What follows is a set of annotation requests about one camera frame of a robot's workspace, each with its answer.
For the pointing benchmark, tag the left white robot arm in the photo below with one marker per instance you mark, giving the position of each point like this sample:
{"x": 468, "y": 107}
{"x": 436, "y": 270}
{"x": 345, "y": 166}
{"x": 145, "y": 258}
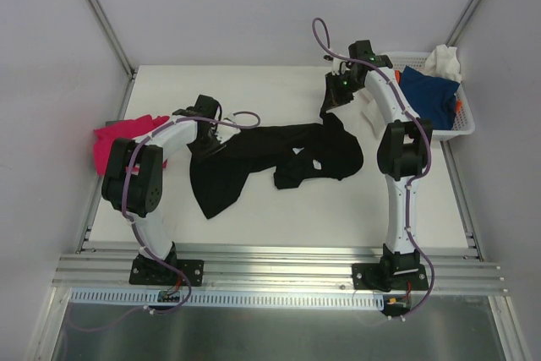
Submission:
{"x": 133, "y": 179}

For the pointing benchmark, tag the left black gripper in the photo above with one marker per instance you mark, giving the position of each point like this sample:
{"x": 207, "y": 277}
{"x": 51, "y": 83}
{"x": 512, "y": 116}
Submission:
{"x": 207, "y": 139}

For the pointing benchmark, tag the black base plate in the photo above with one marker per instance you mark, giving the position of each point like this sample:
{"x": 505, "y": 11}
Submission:
{"x": 369, "y": 276}
{"x": 147, "y": 272}

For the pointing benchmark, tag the aluminium mounting rail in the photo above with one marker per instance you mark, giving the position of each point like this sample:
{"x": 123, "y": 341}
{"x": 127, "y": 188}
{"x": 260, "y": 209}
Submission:
{"x": 279, "y": 269}

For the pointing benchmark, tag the white slotted cable duct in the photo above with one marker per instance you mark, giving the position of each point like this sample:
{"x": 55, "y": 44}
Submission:
{"x": 226, "y": 299}

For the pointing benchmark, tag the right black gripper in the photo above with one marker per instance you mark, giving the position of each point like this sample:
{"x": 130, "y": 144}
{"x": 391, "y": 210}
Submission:
{"x": 336, "y": 91}

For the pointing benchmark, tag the white plastic basket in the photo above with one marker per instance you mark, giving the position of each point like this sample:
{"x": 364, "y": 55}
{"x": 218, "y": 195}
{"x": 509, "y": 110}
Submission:
{"x": 464, "y": 123}

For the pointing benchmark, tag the black t shirt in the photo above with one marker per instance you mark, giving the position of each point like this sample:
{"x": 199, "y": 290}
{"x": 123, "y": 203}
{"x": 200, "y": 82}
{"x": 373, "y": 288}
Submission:
{"x": 296, "y": 152}

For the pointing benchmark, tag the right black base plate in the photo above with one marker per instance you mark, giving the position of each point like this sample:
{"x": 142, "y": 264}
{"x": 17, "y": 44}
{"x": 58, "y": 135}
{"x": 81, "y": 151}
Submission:
{"x": 369, "y": 276}

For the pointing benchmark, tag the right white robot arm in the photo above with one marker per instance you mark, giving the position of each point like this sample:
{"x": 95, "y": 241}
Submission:
{"x": 404, "y": 154}

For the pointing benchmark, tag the white cloth in basket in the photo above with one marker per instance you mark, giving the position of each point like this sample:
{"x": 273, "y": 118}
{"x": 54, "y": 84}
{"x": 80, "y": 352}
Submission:
{"x": 443, "y": 63}

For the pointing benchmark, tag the white t shirt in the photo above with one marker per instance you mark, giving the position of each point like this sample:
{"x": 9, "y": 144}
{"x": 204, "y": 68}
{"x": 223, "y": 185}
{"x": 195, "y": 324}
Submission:
{"x": 372, "y": 113}

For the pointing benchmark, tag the blue t shirt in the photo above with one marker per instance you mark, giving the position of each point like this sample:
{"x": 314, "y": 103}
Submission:
{"x": 432, "y": 98}

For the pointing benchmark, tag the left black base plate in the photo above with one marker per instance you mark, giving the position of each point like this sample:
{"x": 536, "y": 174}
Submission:
{"x": 147, "y": 272}

